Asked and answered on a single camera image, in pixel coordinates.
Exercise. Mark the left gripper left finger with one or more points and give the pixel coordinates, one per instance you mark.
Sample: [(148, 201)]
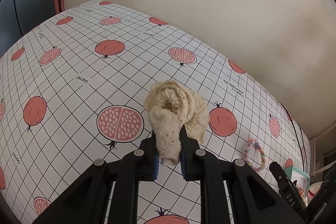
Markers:
[(106, 192)]

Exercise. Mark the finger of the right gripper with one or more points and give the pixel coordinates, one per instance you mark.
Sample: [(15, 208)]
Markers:
[(288, 191)]

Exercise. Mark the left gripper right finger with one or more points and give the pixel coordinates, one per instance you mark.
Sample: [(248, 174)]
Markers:
[(231, 192)]

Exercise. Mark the cream lace scrunchie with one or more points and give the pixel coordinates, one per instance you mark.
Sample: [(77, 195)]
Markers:
[(170, 107)]

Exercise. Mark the teal shallow cardboard box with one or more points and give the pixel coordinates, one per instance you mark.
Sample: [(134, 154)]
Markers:
[(299, 178)]

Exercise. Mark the pomegranate grid tablecloth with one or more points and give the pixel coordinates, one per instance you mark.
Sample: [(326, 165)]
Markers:
[(73, 88)]

